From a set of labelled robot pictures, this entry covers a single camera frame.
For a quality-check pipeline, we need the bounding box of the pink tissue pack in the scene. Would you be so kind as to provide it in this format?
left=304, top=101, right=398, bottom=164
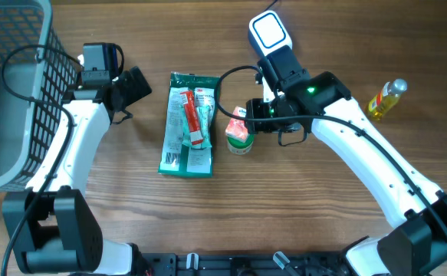
left=225, top=107, right=249, bottom=143

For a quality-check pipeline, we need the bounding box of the green 3M sponge package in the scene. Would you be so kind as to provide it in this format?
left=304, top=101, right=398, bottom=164
left=158, top=72, right=219, bottom=178

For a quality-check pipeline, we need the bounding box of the yellow liquid bottle grey cap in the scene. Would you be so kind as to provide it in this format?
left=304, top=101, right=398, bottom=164
left=365, top=78, right=408, bottom=121

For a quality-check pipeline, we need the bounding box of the red white tube packet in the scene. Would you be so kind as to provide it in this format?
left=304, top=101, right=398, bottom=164
left=180, top=90, right=203, bottom=146

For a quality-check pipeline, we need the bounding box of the green lid jar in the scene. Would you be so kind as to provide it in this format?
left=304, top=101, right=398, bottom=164
left=227, top=134, right=254, bottom=155

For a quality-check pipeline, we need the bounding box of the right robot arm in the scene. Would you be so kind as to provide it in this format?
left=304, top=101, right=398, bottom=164
left=246, top=46, right=447, bottom=275

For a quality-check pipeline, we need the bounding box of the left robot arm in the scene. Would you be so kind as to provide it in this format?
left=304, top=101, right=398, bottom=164
left=0, top=42, right=153, bottom=275

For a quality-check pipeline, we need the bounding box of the white barcode scanner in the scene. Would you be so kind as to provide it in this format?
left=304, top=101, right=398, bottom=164
left=248, top=10, right=293, bottom=58

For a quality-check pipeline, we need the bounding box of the grey plastic shopping basket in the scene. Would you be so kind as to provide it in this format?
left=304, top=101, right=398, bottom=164
left=0, top=0, right=77, bottom=192

